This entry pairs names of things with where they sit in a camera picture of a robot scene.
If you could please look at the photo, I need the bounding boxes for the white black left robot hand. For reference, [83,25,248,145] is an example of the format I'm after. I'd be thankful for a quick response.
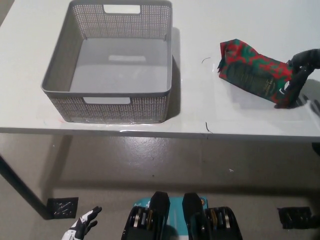
[61,206,103,240]

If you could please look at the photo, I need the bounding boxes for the red green coffee bean bag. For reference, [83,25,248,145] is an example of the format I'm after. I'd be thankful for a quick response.
[216,38,301,109]

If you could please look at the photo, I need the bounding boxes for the grey perforated plastic basket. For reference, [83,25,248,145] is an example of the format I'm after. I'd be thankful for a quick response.
[40,0,174,123]

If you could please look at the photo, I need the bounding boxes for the black metal table leg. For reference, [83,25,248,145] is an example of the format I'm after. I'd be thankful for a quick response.
[0,153,55,221]

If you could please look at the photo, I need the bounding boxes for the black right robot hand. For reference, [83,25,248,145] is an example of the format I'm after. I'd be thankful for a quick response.
[274,48,320,109]

